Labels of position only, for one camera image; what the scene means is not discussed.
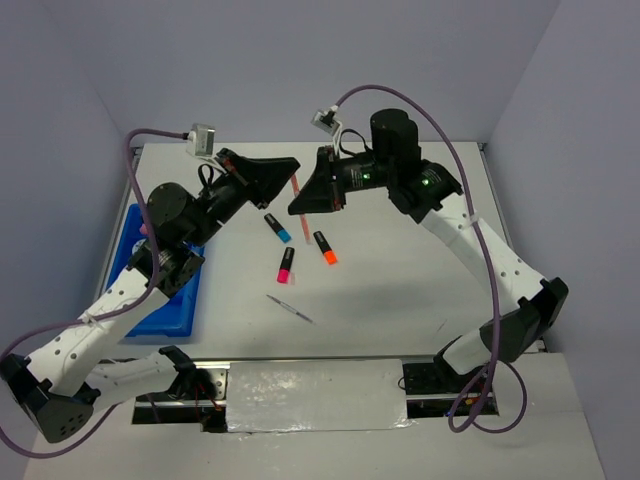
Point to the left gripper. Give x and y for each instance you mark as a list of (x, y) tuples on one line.
[(263, 181)]

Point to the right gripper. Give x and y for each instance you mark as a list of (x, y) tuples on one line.
[(323, 187)]

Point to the orange clear pen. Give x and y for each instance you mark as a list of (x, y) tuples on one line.
[(303, 221)]

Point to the blue-capped black highlighter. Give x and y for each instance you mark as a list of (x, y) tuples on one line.
[(277, 228)]

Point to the blue white round jar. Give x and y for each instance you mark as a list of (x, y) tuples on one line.
[(137, 245)]

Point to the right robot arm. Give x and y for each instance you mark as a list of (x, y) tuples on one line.
[(433, 198)]

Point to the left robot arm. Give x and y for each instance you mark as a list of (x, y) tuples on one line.
[(63, 383)]

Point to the orange-capped black highlighter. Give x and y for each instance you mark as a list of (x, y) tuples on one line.
[(325, 248)]

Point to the pink-capped black highlighter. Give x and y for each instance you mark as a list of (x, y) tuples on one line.
[(285, 265)]

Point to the grey clear pen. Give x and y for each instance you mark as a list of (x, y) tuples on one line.
[(290, 309)]

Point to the silver taped plate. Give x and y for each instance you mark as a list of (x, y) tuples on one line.
[(315, 396)]

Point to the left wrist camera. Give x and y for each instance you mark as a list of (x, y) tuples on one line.
[(200, 141)]

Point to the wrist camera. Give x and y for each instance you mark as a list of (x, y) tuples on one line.
[(200, 141), (327, 120)]

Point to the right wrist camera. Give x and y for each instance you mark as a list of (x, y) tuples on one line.
[(327, 120)]

